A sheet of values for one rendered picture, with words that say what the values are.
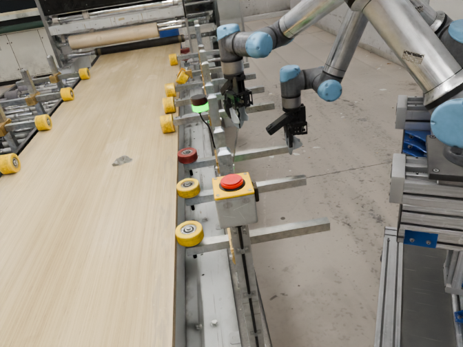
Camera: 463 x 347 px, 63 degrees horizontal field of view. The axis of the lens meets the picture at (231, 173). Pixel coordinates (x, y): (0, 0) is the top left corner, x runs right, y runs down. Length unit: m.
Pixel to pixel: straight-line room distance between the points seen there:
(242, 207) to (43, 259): 0.71
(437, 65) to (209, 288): 0.92
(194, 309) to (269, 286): 0.91
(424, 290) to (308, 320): 0.54
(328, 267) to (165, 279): 1.38
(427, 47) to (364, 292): 1.45
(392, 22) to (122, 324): 0.88
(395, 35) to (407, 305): 1.21
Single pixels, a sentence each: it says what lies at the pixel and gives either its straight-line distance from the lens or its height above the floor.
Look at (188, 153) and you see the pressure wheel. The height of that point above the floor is 0.90.
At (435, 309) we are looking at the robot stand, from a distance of 1.84.
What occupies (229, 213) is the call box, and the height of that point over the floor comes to 1.18.
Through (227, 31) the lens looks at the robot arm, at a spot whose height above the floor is 1.36.
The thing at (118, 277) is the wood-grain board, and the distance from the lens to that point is 1.04.
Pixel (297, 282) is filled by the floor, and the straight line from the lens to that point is 2.14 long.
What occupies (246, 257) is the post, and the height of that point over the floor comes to 1.06.
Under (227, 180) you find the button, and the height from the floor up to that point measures 1.23.
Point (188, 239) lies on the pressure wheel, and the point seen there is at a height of 0.90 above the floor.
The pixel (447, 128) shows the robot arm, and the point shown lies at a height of 1.19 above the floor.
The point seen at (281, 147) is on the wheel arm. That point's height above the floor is 0.86.
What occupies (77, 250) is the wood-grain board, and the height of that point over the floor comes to 0.90.
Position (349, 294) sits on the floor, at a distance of 2.10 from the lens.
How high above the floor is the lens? 1.58
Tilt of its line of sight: 31 degrees down
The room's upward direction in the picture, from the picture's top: 9 degrees counter-clockwise
